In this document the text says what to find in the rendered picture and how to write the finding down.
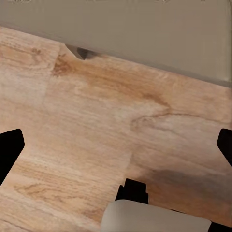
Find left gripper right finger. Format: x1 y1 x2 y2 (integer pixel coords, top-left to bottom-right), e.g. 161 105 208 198
217 128 232 166

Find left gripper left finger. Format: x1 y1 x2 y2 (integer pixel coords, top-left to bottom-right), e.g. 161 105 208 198
0 129 25 186

